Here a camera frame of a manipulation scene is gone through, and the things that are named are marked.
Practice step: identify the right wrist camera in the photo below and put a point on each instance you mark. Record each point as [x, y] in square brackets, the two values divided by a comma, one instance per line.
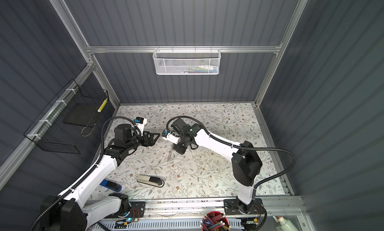
[169, 136]

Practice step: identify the grey black stapler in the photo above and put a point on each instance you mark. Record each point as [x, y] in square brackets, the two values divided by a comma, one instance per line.
[150, 180]

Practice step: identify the white glue bottle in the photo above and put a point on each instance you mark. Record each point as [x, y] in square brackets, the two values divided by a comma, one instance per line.
[284, 224]

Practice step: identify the white wire mesh basket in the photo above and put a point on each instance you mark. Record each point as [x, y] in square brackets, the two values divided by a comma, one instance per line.
[187, 63]

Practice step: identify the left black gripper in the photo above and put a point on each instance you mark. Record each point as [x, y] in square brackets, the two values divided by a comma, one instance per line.
[151, 141]

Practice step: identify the yellow marker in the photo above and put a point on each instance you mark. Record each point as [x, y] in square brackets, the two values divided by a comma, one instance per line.
[102, 105]

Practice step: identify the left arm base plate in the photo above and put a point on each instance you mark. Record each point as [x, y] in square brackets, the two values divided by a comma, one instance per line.
[135, 211]

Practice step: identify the red pencil cup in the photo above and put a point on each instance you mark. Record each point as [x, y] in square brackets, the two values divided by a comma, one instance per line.
[215, 221]

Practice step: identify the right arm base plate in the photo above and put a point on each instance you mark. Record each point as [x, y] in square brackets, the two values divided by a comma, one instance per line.
[236, 207]

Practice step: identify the black wire basket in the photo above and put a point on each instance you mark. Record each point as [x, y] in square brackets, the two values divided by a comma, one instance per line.
[50, 134]

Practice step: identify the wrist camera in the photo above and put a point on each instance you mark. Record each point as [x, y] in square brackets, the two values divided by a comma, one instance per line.
[169, 136]
[141, 122]

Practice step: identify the black foam pad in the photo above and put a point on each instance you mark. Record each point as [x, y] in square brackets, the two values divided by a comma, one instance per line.
[82, 115]

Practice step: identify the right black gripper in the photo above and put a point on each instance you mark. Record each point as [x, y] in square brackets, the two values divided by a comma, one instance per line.
[181, 150]

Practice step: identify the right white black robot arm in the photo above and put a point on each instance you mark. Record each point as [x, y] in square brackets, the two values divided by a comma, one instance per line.
[246, 163]

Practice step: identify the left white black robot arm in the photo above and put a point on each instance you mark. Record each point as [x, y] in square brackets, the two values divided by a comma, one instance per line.
[68, 211]

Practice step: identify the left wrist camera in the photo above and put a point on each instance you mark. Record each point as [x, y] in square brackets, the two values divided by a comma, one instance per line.
[141, 122]

